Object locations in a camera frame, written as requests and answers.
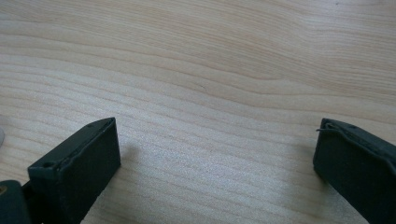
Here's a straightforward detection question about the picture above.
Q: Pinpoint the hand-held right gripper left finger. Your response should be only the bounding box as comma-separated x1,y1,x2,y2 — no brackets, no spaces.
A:
27,117,122,224

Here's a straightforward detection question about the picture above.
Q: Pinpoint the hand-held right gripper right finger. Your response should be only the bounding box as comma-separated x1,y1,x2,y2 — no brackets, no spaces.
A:
312,118,396,224

